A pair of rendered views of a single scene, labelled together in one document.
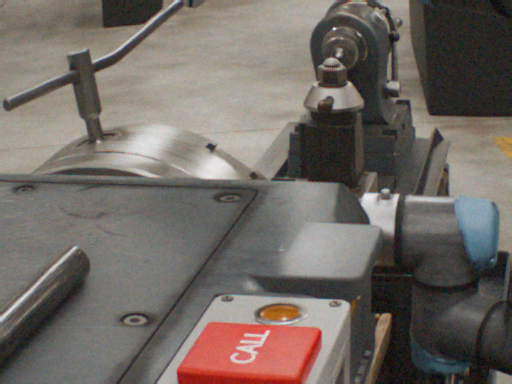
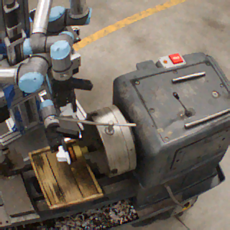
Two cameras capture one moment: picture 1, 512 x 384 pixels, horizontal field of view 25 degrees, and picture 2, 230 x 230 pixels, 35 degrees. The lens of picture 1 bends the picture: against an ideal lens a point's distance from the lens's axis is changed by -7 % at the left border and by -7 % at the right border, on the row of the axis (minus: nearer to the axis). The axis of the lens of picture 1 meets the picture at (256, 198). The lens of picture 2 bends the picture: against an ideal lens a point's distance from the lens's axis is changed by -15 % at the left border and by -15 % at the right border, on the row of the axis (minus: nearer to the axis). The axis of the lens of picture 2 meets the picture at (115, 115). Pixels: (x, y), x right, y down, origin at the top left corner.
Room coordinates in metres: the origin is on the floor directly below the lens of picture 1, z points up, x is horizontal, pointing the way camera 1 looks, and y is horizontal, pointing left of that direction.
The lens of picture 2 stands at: (1.60, 0.89, 2.73)
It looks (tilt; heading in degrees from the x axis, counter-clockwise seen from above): 56 degrees down; 232
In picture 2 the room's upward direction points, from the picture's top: 2 degrees clockwise
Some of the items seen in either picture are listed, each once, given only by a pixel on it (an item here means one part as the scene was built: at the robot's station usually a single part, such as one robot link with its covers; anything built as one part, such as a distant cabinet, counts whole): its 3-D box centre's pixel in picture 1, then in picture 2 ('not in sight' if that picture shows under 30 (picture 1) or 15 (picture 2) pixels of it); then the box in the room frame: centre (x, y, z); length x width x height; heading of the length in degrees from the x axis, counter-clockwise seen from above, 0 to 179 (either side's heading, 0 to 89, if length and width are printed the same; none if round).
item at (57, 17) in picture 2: not in sight; (56, 17); (0.90, -0.58, 1.33); 0.13 x 0.12 x 0.14; 143
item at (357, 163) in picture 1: (330, 143); (2, 162); (1.55, -0.10, 1.07); 0.07 x 0.07 x 0.10; 76
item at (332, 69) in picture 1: (332, 71); not in sight; (1.56, -0.11, 1.17); 0.04 x 0.04 x 0.03
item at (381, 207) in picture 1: (377, 226); (52, 123); (1.19, -0.12, 1.08); 0.08 x 0.05 x 0.08; 164
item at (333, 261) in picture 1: (311, 269); (146, 68); (0.70, -0.03, 1.24); 0.09 x 0.08 x 0.03; 166
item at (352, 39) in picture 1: (351, 77); not in sight; (2.20, -0.18, 1.01); 0.30 x 0.20 x 0.29; 166
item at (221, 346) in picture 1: (251, 364); (175, 59); (0.54, 0.01, 1.26); 0.06 x 0.06 x 0.02; 76
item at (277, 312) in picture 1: (280, 317); not in sight; (0.60, -0.01, 1.26); 0.02 x 0.02 x 0.01
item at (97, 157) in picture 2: not in sight; (99, 163); (1.13, 0.18, 1.09); 0.12 x 0.11 x 0.05; 76
